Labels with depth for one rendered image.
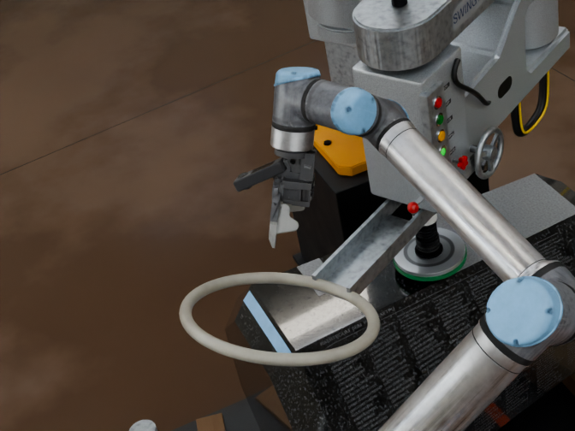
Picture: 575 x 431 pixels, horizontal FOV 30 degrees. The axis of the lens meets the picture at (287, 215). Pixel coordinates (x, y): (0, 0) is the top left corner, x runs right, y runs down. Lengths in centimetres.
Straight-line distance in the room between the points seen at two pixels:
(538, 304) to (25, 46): 548
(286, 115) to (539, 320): 69
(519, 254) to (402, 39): 82
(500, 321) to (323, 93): 59
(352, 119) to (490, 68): 101
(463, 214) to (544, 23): 138
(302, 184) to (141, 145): 345
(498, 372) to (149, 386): 255
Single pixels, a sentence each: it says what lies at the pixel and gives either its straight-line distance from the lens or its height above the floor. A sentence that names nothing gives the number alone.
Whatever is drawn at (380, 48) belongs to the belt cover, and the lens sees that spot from 268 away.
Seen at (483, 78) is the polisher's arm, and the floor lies 138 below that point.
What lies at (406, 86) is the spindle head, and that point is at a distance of 274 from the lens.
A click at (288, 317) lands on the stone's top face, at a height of 83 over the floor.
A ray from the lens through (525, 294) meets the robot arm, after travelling 183.
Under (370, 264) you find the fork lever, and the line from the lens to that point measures 281.
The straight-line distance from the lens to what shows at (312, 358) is 243.
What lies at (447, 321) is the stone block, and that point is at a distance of 318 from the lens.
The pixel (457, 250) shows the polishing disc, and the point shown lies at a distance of 320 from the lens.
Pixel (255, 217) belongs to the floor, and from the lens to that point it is 492.
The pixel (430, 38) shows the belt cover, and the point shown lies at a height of 164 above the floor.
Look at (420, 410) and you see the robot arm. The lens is 193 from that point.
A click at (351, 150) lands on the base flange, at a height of 78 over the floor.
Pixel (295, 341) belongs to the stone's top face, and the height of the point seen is 83.
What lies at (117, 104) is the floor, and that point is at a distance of 605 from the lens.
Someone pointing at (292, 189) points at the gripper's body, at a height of 164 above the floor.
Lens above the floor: 296
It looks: 37 degrees down
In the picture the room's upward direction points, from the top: 12 degrees counter-clockwise
